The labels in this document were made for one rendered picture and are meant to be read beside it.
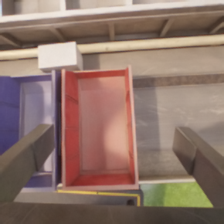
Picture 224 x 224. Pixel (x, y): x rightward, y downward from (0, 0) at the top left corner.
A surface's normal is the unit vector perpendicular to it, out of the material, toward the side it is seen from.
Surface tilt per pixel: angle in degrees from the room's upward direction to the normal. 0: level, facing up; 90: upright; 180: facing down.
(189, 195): 0
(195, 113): 0
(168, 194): 0
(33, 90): 29
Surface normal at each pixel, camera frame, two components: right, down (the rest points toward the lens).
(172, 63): -0.05, -0.13
